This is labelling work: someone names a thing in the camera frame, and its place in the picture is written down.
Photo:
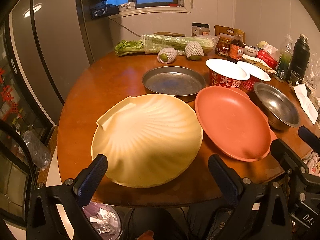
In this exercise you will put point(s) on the clear bottle green liquid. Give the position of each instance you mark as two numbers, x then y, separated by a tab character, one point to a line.
286	53

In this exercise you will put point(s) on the celery in plastic bag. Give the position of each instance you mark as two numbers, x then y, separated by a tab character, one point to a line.
153	43

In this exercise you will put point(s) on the dark soy sauce bottle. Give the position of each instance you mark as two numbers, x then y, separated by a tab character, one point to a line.
236	48

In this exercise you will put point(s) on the chili sauce glass jar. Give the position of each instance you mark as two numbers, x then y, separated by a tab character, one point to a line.
222	47

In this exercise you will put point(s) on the round metal tray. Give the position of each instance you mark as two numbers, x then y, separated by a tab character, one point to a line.
174	80

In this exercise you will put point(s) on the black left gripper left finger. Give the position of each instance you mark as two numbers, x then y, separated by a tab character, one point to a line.
44	220

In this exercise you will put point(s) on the clear plastic cup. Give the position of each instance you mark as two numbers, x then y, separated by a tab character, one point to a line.
294	79

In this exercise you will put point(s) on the red tissue pack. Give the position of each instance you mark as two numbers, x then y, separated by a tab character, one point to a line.
268	54

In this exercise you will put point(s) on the wooden chair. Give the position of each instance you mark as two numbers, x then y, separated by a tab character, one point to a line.
227	33
166	33

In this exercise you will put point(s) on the orange plastic plate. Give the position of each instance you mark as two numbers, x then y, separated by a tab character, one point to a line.
233	123

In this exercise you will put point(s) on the cream shell-shaped plate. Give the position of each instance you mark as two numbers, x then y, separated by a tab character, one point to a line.
148	140

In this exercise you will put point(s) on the foam-netted green fruit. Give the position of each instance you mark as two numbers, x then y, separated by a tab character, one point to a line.
167	55
194	51

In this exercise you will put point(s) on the crumpled plastic bottle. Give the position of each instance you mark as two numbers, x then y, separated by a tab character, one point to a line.
39	153

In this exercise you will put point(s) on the small red noodle cup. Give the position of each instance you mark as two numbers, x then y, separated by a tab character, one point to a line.
256	75

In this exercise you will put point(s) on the black-lidded glass jar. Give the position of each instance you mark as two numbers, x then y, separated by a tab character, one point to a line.
200	29

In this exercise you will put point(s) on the stainless steel bowl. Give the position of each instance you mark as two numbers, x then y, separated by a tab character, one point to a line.
281	112

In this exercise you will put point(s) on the grey refrigerator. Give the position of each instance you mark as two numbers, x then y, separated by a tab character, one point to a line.
50	43

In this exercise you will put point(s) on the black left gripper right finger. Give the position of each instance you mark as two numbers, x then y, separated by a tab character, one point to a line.
259	211

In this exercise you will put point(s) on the white dish with food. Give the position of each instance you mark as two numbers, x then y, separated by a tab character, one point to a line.
259	63

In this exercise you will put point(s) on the large red noodle cup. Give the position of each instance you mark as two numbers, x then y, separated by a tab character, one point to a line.
226	74

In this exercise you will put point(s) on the white paper napkin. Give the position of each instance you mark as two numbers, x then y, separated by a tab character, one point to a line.
306	104

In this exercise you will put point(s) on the left foam-netted green fruit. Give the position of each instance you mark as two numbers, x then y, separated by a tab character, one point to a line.
167	55

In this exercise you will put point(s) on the black thermos flask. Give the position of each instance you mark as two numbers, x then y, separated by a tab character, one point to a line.
300	57

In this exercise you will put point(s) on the right foam-netted green fruit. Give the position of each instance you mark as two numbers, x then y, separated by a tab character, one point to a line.
194	51

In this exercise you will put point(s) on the trash bin with bag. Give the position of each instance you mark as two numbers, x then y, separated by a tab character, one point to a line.
105	219

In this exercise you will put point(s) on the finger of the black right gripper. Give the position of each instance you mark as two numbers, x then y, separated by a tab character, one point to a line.
288	159
308	137

